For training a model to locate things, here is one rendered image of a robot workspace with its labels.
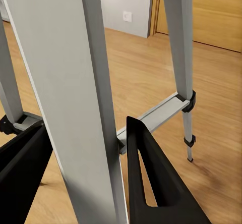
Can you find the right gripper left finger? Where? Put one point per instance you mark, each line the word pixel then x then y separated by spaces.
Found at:
pixel 23 161

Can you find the door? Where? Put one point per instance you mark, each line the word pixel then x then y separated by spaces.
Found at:
pixel 215 22

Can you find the camera tripod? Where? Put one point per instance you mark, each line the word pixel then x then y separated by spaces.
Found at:
pixel 62 44

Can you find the wall socket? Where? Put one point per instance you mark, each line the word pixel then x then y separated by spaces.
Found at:
pixel 127 16

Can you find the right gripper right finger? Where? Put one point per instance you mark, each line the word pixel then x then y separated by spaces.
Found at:
pixel 176 204

